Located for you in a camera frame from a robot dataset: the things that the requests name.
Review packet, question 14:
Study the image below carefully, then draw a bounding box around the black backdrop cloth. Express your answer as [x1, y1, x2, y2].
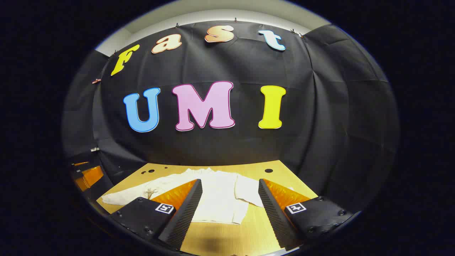
[61, 21, 400, 214]

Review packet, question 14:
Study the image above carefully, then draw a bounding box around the white sweatshirt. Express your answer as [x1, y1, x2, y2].
[101, 168, 294, 225]

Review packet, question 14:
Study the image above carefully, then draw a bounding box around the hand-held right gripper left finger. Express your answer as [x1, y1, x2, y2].
[108, 179, 203, 251]

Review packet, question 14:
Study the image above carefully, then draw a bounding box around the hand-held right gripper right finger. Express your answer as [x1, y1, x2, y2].
[258, 178, 353, 250]

